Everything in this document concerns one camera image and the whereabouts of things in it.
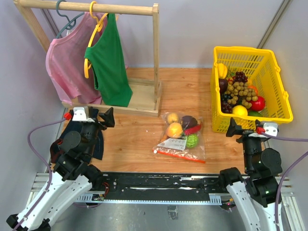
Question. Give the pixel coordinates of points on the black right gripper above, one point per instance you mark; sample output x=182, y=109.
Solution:
x=235, y=128

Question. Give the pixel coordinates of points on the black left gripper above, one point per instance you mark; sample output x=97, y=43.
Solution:
x=108, y=117

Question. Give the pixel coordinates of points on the green custard apple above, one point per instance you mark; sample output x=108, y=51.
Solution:
x=192, y=141

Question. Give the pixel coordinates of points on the red chili pepper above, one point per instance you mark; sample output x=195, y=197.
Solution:
x=193, y=130

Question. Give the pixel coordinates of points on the dark purple bell pepper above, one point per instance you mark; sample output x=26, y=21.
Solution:
x=188, y=122

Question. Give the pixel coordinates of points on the clear zip top bag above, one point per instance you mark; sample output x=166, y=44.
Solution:
x=177, y=147

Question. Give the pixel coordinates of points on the yellow peach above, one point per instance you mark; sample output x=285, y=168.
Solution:
x=172, y=118
x=174, y=130

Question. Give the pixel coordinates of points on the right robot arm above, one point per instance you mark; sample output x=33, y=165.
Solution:
x=258, y=197

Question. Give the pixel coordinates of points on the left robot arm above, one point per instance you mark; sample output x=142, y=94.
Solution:
x=72, y=174

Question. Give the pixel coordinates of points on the green tank top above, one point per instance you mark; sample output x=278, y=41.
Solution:
x=108, y=66

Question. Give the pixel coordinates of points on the yellow lemon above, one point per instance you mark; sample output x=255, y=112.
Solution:
x=239, y=110

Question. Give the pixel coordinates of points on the red apple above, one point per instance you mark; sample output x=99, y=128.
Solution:
x=259, y=104

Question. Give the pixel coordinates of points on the dark navy cloth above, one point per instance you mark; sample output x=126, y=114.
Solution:
x=99, y=144

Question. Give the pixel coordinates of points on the brown longan bunch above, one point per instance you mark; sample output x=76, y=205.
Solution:
x=240, y=93

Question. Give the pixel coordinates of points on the wooden clothes rack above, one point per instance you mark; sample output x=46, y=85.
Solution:
x=146, y=99

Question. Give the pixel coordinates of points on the yellow plastic basket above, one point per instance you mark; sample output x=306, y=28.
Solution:
x=260, y=66

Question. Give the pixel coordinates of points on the dark grape bunch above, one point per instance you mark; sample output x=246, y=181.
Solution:
x=240, y=77

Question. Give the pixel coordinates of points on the yellow hanger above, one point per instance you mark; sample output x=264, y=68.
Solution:
x=99, y=25

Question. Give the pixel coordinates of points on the yellow bell pepper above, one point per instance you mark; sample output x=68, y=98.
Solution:
x=222, y=70

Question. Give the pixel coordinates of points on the pink shirt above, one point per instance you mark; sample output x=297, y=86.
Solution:
x=65, y=64

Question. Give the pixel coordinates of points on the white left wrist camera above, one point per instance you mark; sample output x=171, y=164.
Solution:
x=79, y=114

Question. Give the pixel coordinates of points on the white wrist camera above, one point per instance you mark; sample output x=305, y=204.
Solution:
x=79, y=114
x=266, y=128

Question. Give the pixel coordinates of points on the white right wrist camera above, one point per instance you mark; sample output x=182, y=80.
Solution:
x=266, y=128

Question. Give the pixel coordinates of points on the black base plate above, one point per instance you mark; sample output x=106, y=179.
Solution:
x=157, y=188

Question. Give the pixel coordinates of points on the aluminium rail frame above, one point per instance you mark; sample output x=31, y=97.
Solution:
x=288, y=204

